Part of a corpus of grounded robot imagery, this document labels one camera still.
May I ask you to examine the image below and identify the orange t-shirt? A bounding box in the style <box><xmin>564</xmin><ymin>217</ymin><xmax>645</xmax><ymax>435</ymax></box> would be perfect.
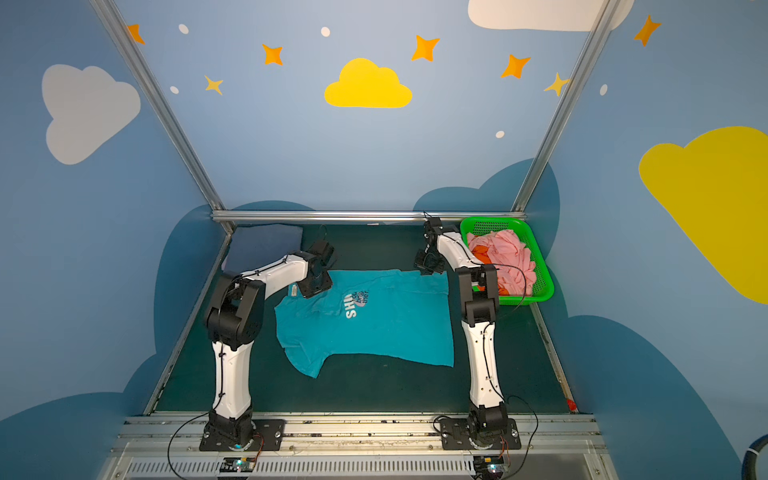
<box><xmin>472</xmin><ymin>244</ymin><xmax>511</xmax><ymax>296</ymax></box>

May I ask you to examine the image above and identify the green plastic laundry basket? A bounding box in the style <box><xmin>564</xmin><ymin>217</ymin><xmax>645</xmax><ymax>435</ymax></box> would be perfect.
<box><xmin>460</xmin><ymin>216</ymin><xmax>555</xmax><ymax>306</ymax></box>

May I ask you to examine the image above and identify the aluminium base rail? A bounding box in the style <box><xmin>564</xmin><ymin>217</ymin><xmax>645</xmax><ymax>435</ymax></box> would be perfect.
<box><xmin>99</xmin><ymin>412</ymin><xmax>618</xmax><ymax>479</ymax></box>

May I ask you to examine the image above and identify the aluminium right frame rail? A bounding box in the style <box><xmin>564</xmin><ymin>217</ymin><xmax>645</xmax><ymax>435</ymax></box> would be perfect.
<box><xmin>530</xmin><ymin>303</ymin><xmax>580</xmax><ymax>414</ymax></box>

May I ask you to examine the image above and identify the right green circuit board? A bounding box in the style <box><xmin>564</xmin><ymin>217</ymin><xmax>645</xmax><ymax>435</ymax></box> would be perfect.
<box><xmin>472</xmin><ymin>456</ymin><xmax>507</xmax><ymax>480</ymax></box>

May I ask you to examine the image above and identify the aluminium right corner post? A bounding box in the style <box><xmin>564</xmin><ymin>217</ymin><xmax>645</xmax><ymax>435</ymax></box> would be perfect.
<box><xmin>511</xmin><ymin>0</ymin><xmax>622</xmax><ymax>215</ymax></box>

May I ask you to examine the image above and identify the pink t-shirt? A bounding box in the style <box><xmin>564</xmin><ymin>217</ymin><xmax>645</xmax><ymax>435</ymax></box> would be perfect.
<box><xmin>467</xmin><ymin>230</ymin><xmax>537</xmax><ymax>297</ymax></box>

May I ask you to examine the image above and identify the aluminium left corner post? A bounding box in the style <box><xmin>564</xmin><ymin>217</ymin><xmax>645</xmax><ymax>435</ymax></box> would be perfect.
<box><xmin>88</xmin><ymin>0</ymin><xmax>226</xmax><ymax>211</ymax></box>

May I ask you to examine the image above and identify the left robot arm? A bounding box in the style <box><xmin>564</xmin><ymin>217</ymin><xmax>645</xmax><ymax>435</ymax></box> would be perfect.
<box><xmin>200</xmin><ymin>240</ymin><xmax>334</xmax><ymax>451</ymax></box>

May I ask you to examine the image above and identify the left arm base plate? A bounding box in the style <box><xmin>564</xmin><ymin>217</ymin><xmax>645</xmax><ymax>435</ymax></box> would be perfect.
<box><xmin>199</xmin><ymin>415</ymin><xmax>286</xmax><ymax>452</ymax></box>

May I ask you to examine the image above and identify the folded grey-blue t-shirt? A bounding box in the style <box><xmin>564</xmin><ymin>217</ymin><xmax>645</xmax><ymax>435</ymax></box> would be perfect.
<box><xmin>222</xmin><ymin>224</ymin><xmax>303</xmax><ymax>273</ymax></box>

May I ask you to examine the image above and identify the teal printed t-shirt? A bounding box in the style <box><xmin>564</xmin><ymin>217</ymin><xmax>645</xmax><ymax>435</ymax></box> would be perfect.
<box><xmin>275</xmin><ymin>269</ymin><xmax>454</xmax><ymax>378</ymax></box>

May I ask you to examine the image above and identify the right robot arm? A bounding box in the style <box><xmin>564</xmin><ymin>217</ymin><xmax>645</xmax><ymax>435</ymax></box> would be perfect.
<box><xmin>414</xmin><ymin>215</ymin><xmax>509</xmax><ymax>449</ymax></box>

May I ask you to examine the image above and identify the left green circuit board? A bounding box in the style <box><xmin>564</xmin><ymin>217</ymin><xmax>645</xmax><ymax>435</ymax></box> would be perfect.
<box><xmin>219</xmin><ymin>457</ymin><xmax>257</xmax><ymax>473</ymax></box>

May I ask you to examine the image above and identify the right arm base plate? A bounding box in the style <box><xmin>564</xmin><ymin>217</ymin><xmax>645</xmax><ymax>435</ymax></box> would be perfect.
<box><xmin>432</xmin><ymin>415</ymin><xmax>522</xmax><ymax>451</ymax></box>

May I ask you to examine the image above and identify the green circuit board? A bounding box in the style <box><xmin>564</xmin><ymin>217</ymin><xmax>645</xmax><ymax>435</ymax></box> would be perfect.
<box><xmin>219</xmin><ymin>457</ymin><xmax>257</xmax><ymax>473</ymax></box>
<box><xmin>472</xmin><ymin>456</ymin><xmax>507</xmax><ymax>480</ymax></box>

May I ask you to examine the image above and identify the black hose coil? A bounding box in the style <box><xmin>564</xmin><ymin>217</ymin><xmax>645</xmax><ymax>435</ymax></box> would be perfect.
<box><xmin>740</xmin><ymin>434</ymin><xmax>768</xmax><ymax>480</ymax></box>

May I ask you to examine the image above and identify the aluminium corner post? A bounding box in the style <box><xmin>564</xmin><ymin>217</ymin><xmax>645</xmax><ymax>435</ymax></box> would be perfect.
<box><xmin>511</xmin><ymin>0</ymin><xmax>622</xmax><ymax>215</ymax></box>
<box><xmin>88</xmin><ymin>0</ymin><xmax>226</xmax><ymax>211</ymax></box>

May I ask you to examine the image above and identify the aluminium back frame rail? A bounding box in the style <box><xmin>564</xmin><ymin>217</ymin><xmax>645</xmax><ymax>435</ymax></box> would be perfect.
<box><xmin>211</xmin><ymin>210</ymin><xmax>526</xmax><ymax>224</ymax></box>

